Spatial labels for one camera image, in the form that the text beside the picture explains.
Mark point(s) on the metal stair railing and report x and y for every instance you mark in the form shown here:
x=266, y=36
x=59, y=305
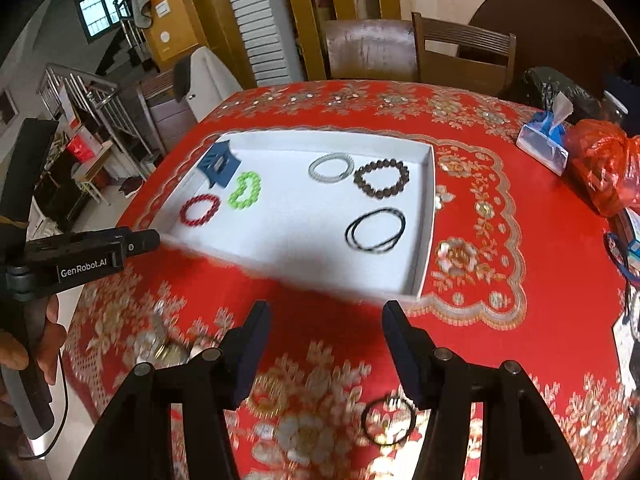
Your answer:
x=100, y=100

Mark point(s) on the blue hair claw clip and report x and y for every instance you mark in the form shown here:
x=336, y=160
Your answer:
x=217, y=165

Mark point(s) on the red floral tablecloth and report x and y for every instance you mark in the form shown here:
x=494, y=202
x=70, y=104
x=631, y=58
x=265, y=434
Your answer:
x=500, y=270

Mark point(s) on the white paper card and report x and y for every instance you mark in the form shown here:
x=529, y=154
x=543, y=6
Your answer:
x=622, y=345

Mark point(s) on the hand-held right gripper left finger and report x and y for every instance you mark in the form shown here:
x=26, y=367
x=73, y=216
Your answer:
x=250, y=350

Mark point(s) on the window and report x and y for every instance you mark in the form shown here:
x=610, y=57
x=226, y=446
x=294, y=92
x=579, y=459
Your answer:
x=97, y=10

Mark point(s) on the red plastic bag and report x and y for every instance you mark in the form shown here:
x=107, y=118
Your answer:
x=600, y=165

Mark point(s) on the white slatted panel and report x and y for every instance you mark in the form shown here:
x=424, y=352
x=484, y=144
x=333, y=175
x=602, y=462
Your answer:
x=260, y=25

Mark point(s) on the grey hanging cloth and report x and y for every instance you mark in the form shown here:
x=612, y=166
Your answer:
x=140, y=7

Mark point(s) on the dark blue bag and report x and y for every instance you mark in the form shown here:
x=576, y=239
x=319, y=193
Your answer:
x=625, y=80

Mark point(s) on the blue and white box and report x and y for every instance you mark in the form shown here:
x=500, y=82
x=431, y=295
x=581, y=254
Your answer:
x=634, y=245

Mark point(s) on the black plastic bag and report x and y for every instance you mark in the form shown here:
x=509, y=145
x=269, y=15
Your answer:
x=545, y=85

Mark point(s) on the gold metal watch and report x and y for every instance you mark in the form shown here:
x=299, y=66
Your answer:
x=170, y=355

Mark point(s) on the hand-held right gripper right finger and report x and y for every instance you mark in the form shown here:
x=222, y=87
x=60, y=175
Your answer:
x=400, y=350

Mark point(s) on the person's left hand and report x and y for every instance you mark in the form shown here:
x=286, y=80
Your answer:
x=52, y=345

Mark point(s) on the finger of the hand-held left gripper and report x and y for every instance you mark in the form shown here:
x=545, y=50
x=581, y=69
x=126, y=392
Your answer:
x=145, y=241

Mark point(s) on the white shallow tray box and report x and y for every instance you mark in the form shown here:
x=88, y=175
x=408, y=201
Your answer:
x=300, y=240

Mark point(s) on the blue tissue pack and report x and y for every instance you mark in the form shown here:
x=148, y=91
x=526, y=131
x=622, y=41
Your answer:
x=542, y=145

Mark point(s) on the white wall switch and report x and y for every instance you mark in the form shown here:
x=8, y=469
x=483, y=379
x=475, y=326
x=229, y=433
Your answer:
x=162, y=8

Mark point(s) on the white jacket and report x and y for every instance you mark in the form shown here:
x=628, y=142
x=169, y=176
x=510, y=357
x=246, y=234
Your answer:
x=210, y=80

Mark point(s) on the small red bag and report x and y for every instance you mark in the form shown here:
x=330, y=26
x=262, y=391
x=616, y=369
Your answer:
x=79, y=149

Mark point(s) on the round dark wooden tabletop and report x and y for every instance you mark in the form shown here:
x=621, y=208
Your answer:
x=550, y=20

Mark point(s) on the wooden slatted chair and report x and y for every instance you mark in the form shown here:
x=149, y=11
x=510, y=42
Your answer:
x=440, y=70

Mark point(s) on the reddish brown chair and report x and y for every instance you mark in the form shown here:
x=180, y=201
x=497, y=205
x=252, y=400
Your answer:
x=370, y=50

